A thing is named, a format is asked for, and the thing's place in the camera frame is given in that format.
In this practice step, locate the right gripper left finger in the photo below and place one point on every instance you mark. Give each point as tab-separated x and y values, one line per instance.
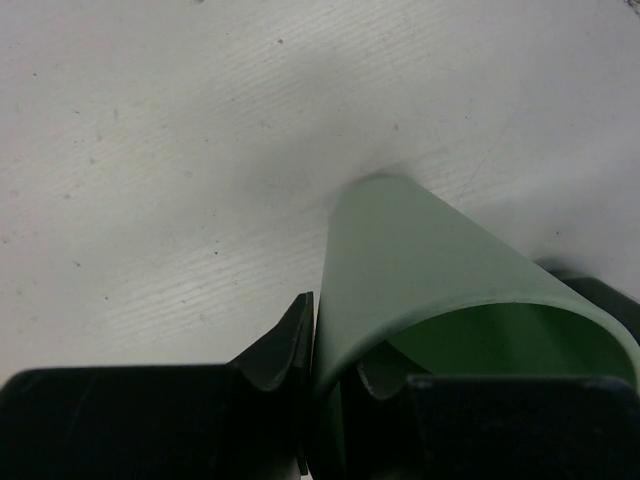
238	420

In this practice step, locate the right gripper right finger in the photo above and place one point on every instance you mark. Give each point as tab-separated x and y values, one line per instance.
401	422

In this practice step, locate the light green plastic cup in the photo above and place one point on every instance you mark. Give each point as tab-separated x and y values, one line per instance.
402	265

